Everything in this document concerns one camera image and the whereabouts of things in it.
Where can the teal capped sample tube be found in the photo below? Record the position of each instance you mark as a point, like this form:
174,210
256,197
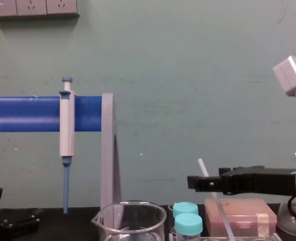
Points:
188,224
185,208

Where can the white and blue pipette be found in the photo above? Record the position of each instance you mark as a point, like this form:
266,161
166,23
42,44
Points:
66,130

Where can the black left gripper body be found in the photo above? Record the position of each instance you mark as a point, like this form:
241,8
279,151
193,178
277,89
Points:
2,233

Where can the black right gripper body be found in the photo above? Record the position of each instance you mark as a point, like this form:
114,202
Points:
258,182

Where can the grey wall socket panel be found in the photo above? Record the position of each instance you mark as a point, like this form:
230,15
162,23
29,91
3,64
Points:
32,7

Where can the brown pipette tip box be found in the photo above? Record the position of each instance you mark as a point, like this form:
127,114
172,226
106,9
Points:
240,216

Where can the clear plastic tube rack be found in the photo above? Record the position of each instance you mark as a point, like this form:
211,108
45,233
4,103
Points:
250,238

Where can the grey pipette rack upright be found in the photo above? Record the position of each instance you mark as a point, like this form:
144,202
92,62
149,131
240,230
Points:
108,150

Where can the clear glass stirring rod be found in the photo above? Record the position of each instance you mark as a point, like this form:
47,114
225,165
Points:
222,213

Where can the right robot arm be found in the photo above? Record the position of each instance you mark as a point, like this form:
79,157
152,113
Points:
294,75

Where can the blue pipette rack bar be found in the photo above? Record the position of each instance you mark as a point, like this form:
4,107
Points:
22,114

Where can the clear glass beaker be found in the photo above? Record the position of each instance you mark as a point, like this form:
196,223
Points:
152,223

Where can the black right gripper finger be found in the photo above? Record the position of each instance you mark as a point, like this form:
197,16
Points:
208,185
191,182

